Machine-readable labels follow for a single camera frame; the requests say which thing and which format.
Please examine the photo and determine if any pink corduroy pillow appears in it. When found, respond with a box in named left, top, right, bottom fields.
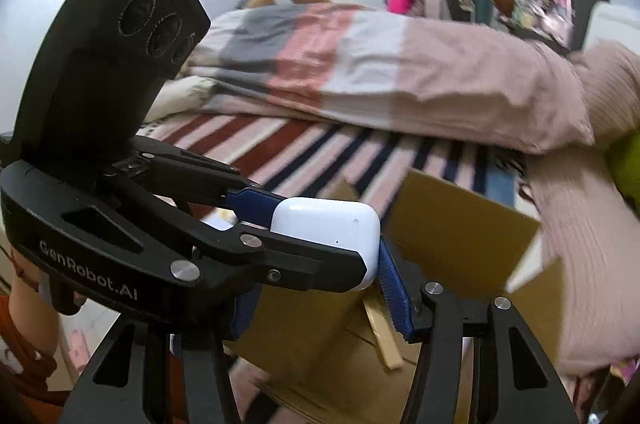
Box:
left=528, top=40, right=639, bottom=376

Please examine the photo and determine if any white earbuds case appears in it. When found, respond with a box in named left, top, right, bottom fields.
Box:
left=270, top=198, right=381, bottom=291

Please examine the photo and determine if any person forearm red sleeve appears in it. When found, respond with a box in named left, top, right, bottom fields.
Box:
left=1, top=250, right=70, bottom=423

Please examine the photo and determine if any patchwork pink grey duvet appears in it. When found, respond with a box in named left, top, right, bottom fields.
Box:
left=186, top=4, right=594, bottom=154

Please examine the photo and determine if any brown cardboard box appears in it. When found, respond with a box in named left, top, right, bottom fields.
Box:
left=232, top=172, right=576, bottom=423

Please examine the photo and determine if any green plush toy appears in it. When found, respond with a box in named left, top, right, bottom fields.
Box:
left=608, top=132, right=640, bottom=213

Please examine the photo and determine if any white bed headboard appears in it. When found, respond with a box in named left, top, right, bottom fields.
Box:
left=582, top=2, right=640, bottom=54

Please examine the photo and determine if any striped plush blanket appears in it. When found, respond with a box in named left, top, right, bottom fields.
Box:
left=140, top=113, right=521, bottom=217

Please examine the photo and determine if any cream fleece blanket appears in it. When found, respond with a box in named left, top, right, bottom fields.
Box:
left=143, top=75, right=217, bottom=124

